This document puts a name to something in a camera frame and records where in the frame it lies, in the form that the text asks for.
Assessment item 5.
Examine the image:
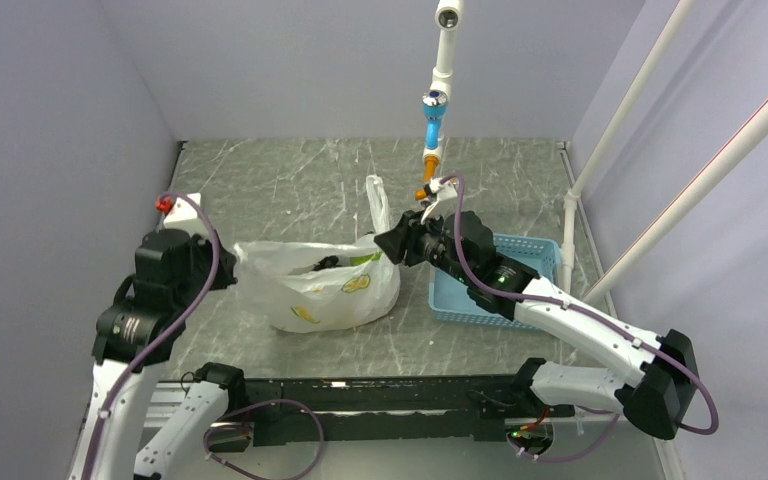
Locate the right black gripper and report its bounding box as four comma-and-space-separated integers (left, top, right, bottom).
373, 204, 474, 286

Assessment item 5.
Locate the white plastic shopping bag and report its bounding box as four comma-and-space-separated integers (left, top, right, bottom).
234, 175, 401, 334

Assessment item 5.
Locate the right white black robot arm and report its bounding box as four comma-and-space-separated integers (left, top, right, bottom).
374, 210, 702, 440

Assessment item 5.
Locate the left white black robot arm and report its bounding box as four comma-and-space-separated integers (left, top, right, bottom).
69, 229, 248, 479

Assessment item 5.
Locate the dark fake grape bunch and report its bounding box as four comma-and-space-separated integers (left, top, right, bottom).
312, 255, 340, 271

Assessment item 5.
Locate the light blue plastic basket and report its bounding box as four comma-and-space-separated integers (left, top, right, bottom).
428, 234, 561, 330

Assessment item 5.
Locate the white blue orange pipe stand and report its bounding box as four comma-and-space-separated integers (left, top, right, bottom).
414, 0, 464, 201

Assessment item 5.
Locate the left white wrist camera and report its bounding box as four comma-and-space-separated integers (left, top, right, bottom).
155, 196, 208, 238

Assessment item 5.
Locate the white frame pole far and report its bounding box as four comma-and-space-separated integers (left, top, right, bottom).
558, 0, 695, 292

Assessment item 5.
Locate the white frame pole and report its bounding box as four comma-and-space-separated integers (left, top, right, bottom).
558, 0, 695, 292
583, 97, 768, 302

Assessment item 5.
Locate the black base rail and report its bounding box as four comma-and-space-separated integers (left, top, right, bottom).
211, 375, 574, 452

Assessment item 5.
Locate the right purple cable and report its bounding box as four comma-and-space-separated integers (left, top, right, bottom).
440, 173, 721, 464

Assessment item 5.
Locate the white frame pole near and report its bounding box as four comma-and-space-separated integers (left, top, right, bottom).
583, 97, 768, 302

